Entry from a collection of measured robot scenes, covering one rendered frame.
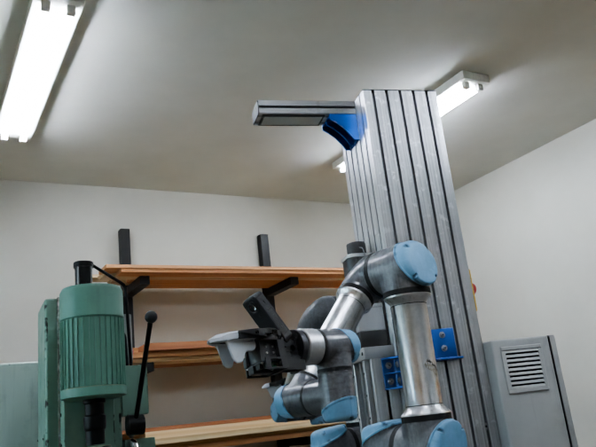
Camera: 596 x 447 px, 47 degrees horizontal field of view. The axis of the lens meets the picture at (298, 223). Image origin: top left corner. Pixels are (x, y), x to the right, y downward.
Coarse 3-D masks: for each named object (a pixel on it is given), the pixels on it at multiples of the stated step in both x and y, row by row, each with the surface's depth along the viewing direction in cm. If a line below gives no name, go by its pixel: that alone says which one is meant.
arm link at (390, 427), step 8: (376, 424) 164; (384, 424) 164; (392, 424) 163; (400, 424) 164; (368, 432) 165; (376, 432) 163; (384, 432) 163; (392, 432) 161; (368, 440) 164; (376, 440) 163; (384, 440) 161; (392, 440) 160
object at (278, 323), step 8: (256, 296) 137; (264, 296) 139; (248, 304) 138; (256, 304) 137; (264, 304) 138; (248, 312) 140; (256, 312) 138; (264, 312) 137; (272, 312) 138; (256, 320) 139; (264, 320) 138; (272, 320) 137; (280, 320) 138; (280, 328) 137; (280, 336) 137; (288, 336) 138
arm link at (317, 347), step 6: (300, 330) 142; (306, 330) 141; (312, 330) 142; (306, 336) 140; (312, 336) 140; (318, 336) 141; (312, 342) 139; (318, 342) 140; (324, 342) 141; (312, 348) 139; (318, 348) 140; (324, 348) 141; (312, 354) 139; (318, 354) 140; (324, 354) 141; (306, 360) 139; (312, 360) 140; (318, 360) 141
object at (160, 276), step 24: (120, 240) 440; (264, 240) 490; (120, 264) 386; (264, 264) 484; (264, 288) 480; (288, 288) 461; (168, 360) 393; (192, 360) 404; (216, 360) 419; (168, 432) 376; (192, 432) 383; (216, 432) 380; (240, 432) 386; (264, 432) 415; (288, 432) 407; (312, 432) 414
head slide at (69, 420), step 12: (60, 408) 200; (72, 408) 195; (84, 408) 196; (108, 408) 199; (60, 420) 199; (72, 420) 194; (108, 420) 198; (72, 432) 193; (84, 432) 194; (108, 432) 197; (60, 444) 196; (72, 444) 192; (84, 444) 193; (96, 444) 195; (108, 444) 196
